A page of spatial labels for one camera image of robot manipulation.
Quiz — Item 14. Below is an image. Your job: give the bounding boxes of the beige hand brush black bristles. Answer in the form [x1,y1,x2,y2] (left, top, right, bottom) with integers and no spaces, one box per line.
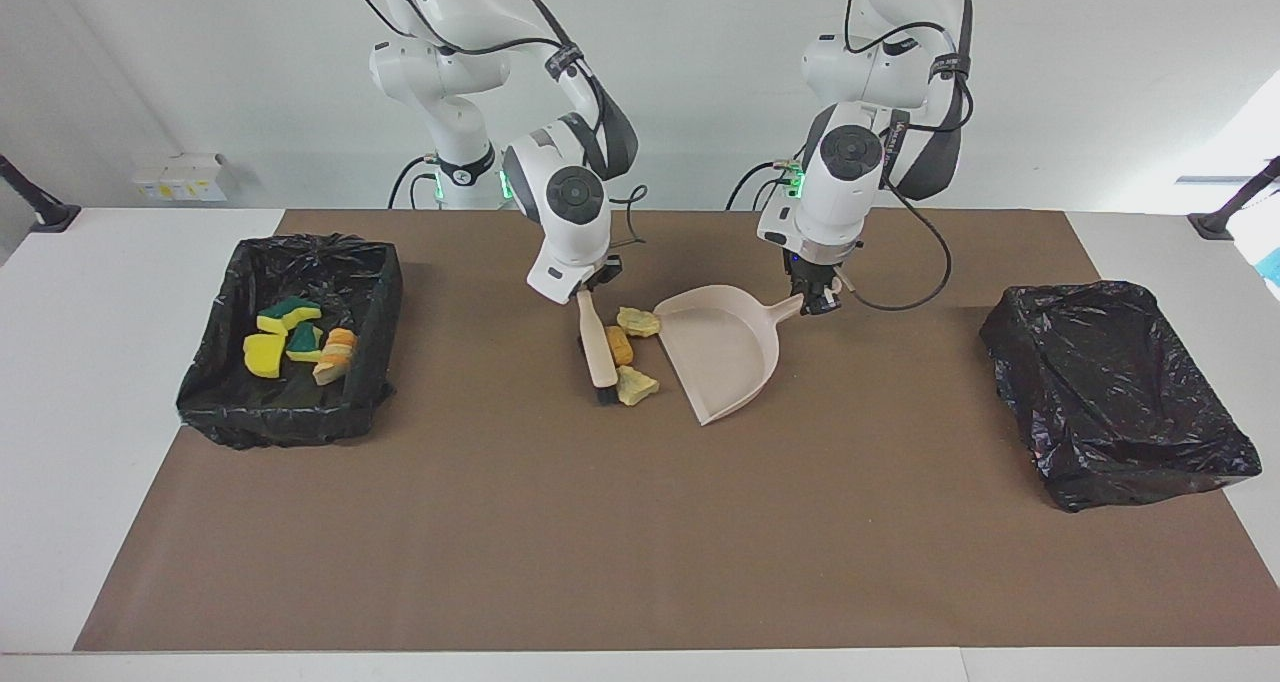
[576,290,621,406]

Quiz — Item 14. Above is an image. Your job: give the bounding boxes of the beige plastic dustpan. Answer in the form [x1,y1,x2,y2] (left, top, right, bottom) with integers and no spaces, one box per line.
[653,267,858,427]

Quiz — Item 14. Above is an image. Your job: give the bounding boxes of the beige orange-striped sponge piece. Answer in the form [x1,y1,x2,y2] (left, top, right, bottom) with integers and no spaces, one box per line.
[312,328,358,387]

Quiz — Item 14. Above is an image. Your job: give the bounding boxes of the black bag lined bin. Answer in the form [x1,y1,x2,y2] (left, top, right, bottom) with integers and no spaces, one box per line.
[978,280,1263,513]
[176,233,404,451]

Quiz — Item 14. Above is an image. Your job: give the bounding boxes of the brown table mat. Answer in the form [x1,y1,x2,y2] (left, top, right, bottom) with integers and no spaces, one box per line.
[73,208,1280,653]

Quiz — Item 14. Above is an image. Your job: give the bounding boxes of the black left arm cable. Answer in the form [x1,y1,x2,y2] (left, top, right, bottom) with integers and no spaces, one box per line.
[845,0,976,313]

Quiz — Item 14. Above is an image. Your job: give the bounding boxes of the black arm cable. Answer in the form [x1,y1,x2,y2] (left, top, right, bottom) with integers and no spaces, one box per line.
[845,0,976,313]
[345,0,651,253]

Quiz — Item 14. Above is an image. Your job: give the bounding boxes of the black base cable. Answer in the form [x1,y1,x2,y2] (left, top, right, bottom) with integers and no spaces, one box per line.
[727,160,801,211]
[388,155,441,210]

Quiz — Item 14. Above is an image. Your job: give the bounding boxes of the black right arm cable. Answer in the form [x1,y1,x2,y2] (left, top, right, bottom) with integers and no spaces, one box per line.
[345,0,651,253]

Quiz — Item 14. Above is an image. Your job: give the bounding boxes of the white wall socket box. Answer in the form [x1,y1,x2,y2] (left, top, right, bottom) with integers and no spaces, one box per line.
[130,152,238,204]

